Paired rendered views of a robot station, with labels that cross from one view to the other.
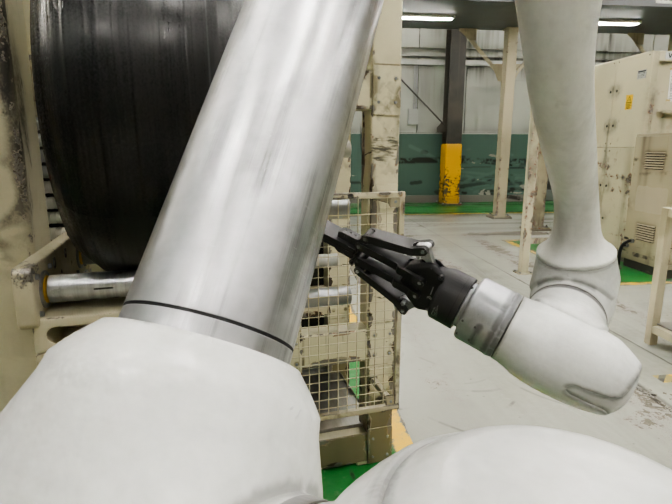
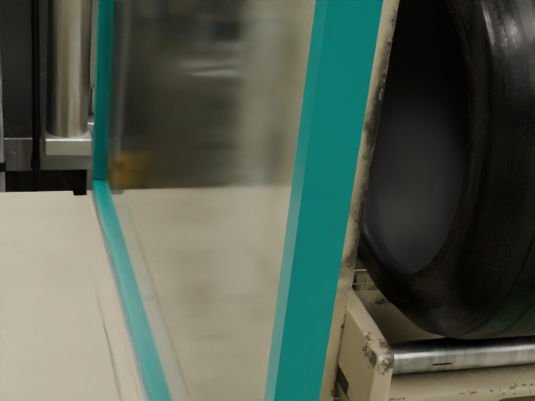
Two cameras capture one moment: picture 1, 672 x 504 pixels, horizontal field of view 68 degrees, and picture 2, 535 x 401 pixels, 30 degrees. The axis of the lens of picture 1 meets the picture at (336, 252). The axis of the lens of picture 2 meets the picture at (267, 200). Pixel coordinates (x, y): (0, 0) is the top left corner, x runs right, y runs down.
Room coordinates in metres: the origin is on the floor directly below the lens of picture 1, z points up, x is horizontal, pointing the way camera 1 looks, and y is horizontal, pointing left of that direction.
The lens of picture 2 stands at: (-0.36, 0.68, 1.68)
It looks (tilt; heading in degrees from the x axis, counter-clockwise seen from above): 26 degrees down; 358
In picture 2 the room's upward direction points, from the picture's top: 7 degrees clockwise
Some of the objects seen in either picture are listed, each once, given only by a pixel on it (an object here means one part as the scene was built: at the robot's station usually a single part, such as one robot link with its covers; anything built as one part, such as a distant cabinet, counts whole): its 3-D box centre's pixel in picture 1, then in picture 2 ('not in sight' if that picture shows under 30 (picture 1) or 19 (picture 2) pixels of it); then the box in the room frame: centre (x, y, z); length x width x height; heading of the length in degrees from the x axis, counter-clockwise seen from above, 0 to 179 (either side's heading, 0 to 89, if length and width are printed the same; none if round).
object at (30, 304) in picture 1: (57, 269); (334, 305); (0.91, 0.52, 0.90); 0.40 x 0.03 x 0.10; 17
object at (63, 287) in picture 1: (156, 281); (486, 350); (0.83, 0.31, 0.90); 0.35 x 0.05 x 0.05; 107
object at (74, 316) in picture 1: (155, 317); (474, 387); (0.82, 0.31, 0.84); 0.36 x 0.09 x 0.06; 107
